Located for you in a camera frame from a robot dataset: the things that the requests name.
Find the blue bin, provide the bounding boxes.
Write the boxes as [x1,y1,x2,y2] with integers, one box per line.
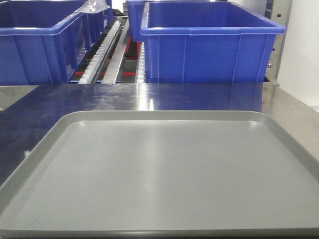
[125,0,210,43]
[0,0,92,86]
[88,0,113,44]
[141,1,286,83]

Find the grey plastic tray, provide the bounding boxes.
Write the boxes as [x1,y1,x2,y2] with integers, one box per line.
[0,111,319,238]

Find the clear plastic bag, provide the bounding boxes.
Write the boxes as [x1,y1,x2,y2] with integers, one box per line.
[76,0,111,14]

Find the blue bin rear left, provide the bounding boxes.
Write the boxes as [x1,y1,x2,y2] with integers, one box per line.
[88,0,113,44]

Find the blue bin rear right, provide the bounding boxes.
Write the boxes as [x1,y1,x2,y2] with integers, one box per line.
[125,0,210,43]

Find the blue bin front left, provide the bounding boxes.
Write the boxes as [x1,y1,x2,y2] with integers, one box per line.
[0,0,92,86]

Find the blue bin front right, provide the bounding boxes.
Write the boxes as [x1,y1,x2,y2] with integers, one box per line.
[141,1,286,83]

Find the white roller track rail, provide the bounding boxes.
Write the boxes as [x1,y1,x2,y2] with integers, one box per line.
[78,20,121,84]

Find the steel shelf upright post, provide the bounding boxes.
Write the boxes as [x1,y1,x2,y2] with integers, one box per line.
[264,0,293,86]

